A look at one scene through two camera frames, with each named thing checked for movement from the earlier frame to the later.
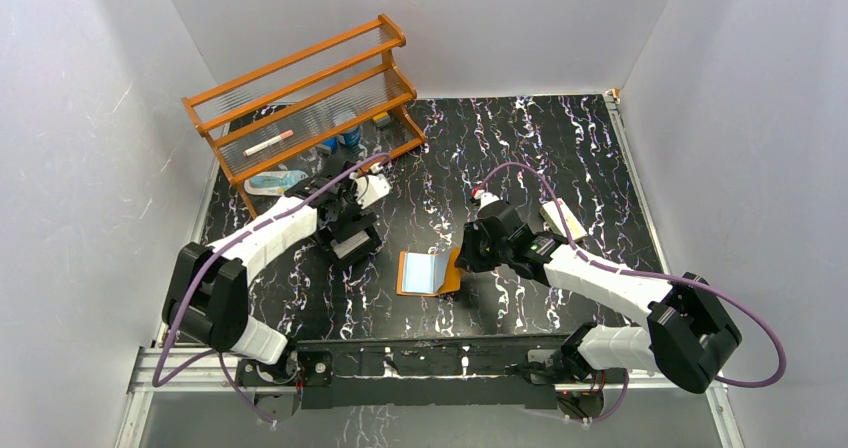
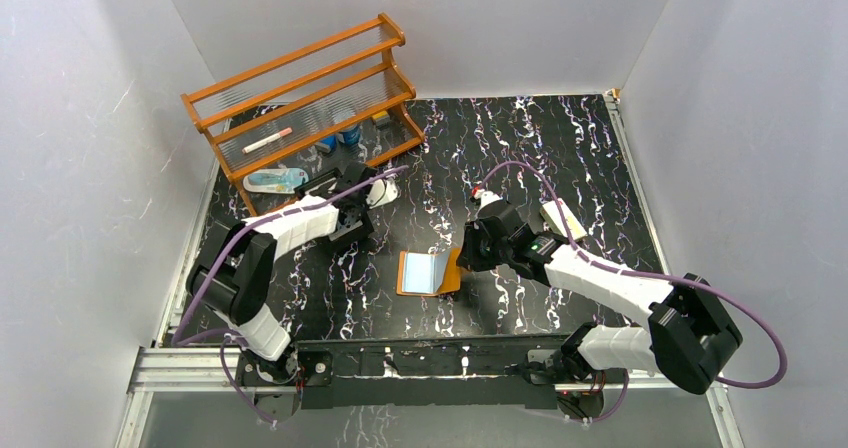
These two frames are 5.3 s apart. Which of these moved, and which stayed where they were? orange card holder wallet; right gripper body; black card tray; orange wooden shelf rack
Moved: black card tray
Stayed: right gripper body; orange wooden shelf rack; orange card holder wallet
